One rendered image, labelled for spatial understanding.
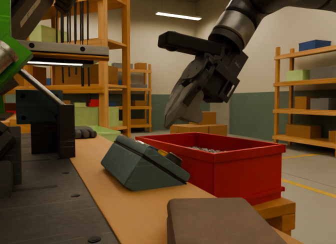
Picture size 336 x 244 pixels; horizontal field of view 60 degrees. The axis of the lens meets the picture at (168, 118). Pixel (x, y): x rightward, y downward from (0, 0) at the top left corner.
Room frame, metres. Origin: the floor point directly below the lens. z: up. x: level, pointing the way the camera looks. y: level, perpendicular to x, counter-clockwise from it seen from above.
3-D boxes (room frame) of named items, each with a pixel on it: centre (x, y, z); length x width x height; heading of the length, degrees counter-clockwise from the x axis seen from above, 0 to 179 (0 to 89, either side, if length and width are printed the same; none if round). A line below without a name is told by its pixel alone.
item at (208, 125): (6.95, -0.74, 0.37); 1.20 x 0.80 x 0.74; 123
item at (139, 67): (8.99, 2.06, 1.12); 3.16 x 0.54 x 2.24; 115
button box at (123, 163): (0.45, 0.04, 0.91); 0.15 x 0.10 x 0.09; 25
